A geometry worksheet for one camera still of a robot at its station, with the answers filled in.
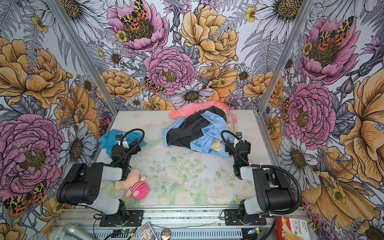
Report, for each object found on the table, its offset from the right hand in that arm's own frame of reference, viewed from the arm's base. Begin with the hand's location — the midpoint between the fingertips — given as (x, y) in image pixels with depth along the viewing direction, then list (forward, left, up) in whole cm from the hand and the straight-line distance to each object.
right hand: (237, 143), depth 93 cm
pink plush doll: (-24, +55, -1) cm, 60 cm away
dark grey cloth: (+11, +28, +4) cm, 30 cm away
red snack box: (-43, -16, -5) cm, 46 cm away
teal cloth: (+7, +82, -2) cm, 82 cm away
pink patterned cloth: (+33, +34, -2) cm, 47 cm away
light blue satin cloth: (+1, +13, +3) cm, 13 cm away
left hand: (+2, +65, +1) cm, 65 cm away
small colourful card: (-43, +49, -5) cm, 65 cm away
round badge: (-43, +40, -7) cm, 60 cm away
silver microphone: (-42, +80, -3) cm, 91 cm away
